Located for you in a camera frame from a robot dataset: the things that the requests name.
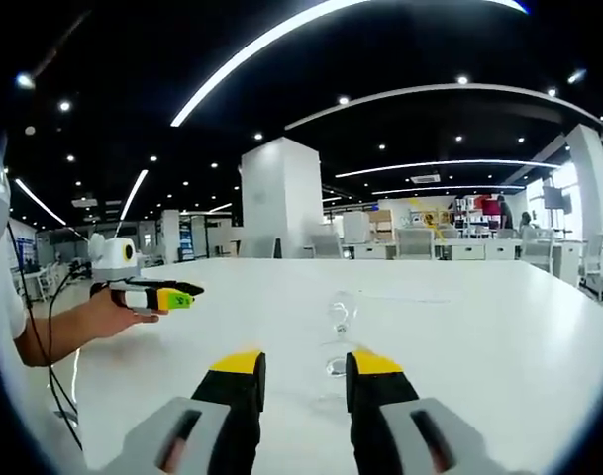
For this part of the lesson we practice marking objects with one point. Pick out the white cabinet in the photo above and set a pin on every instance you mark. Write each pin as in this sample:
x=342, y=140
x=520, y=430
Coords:
x=356, y=227

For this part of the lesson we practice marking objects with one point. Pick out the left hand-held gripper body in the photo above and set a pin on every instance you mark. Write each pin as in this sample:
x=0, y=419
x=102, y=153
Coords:
x=114, y=259

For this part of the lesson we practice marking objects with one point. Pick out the person's white shirt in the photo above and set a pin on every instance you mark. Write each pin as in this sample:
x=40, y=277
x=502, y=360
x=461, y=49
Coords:
x=4, y=297

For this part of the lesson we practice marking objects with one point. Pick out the white table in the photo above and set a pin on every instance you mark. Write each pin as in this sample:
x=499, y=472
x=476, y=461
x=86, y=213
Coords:
x=454, y=336

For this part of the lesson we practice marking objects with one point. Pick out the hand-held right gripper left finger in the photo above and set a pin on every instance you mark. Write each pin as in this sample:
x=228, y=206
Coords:
x=217, y=425

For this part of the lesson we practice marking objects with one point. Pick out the person's left hand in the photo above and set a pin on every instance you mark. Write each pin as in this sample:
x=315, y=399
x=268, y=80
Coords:
x=110, y=316

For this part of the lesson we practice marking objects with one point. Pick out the clear stemmed glass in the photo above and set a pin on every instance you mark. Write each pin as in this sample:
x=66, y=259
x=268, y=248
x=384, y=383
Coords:
x=341, y=312

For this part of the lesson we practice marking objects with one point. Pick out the wooden cabinet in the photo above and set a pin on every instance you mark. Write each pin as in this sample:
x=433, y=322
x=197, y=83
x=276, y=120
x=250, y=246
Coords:
x=381, y=225

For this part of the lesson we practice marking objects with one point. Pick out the white storage shelf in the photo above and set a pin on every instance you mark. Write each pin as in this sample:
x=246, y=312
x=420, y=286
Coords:
x=474, y=213

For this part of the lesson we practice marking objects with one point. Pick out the white square pillar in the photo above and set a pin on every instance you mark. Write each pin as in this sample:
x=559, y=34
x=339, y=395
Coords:
x=281, y=198

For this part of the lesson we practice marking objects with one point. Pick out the ceiling air conditioner vent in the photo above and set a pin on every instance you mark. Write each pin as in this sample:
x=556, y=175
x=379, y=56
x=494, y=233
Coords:
x=425, y=178

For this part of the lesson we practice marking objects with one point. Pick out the grey mesh office chair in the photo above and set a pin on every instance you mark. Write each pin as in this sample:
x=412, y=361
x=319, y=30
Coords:
x=537, y=250
x=415, y=243
x=594, y=262
x=326, y=246

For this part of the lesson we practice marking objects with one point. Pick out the monitor on stand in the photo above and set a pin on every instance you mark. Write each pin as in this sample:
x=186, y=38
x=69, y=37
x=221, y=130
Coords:
x=557, y=199

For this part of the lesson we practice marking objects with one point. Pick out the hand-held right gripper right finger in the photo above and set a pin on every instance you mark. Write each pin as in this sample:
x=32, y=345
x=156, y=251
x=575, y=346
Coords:
x=385, y=425

